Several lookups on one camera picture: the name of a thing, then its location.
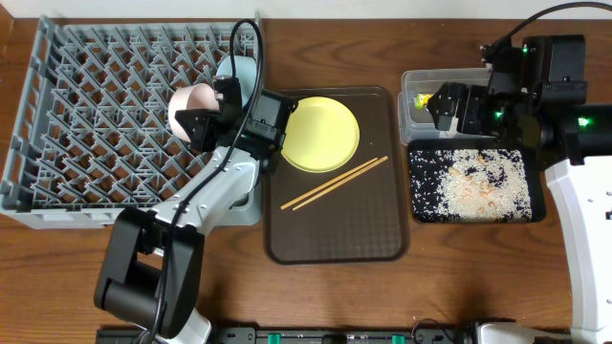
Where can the grey plastic dish rack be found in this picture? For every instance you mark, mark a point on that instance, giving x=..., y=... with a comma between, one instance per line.
x=91, y=135

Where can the wooden chopstick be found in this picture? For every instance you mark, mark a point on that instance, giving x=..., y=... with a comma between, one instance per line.
x=335, y=186
x=327, y=184

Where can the brown serving tray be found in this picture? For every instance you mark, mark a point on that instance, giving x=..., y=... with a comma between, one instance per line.
x=363, y=220

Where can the clear plastic waste bin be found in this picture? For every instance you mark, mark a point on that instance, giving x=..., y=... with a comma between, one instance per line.
x=416, y=124

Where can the light blue bowl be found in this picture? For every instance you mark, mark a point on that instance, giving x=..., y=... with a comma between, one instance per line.
x=245, y=72

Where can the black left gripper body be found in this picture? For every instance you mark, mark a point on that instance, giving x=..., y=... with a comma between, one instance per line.
x=202, y=126

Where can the pale green cup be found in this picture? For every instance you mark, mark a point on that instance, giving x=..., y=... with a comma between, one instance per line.
x=243, y=200

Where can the black waste tray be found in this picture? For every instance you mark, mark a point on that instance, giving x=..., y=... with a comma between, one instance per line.
x=416, y=181

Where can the green snack wrapper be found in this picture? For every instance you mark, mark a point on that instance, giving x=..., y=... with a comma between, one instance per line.
x=421, y=100

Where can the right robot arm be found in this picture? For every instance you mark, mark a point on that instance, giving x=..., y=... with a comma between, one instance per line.
x=536, y=98

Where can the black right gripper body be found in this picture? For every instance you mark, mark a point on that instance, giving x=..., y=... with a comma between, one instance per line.
x=479, y=112

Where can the yellow round plate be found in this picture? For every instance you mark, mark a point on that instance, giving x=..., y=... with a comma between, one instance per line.
x=322, y=135

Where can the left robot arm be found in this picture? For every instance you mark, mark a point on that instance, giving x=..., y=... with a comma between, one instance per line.
x=150, y=275

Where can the spilled rice pile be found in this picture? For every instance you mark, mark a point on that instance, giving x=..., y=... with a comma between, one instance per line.
x=478, y=186

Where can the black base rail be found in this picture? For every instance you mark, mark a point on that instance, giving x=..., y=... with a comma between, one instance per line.
x=241, y=335

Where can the pink white bowl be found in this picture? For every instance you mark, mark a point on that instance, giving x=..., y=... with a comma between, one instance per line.
x=200, y=96

